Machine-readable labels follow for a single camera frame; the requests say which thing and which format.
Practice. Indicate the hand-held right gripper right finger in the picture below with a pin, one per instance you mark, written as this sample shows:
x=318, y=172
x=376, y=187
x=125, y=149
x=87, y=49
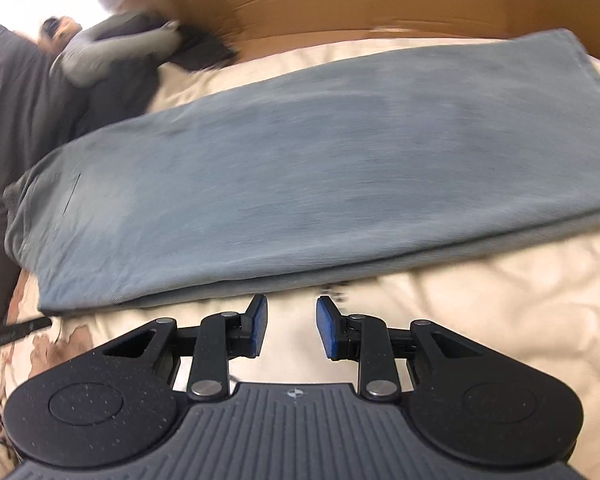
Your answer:
x=326, y=327

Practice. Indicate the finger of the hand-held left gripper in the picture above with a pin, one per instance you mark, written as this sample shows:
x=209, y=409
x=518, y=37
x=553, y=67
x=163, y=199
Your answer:
x=15, y=334

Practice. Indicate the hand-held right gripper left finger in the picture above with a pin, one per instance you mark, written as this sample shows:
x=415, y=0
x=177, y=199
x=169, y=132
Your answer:
x=260, y=325

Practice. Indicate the light blue jeans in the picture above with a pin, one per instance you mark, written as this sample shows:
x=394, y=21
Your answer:
x=305, y=160

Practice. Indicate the cream bear print bed sheet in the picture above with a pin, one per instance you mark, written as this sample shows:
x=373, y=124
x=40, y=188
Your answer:
x=480, y=320

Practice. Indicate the dark grey duvet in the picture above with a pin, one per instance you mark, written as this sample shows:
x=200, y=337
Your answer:
x=10, y=135

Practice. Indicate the grey neck pillow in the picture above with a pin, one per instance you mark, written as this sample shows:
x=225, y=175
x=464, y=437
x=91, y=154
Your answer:
x=105, y=55

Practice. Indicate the brown teddy bear toy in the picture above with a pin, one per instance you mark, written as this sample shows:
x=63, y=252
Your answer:
x=60, y=30

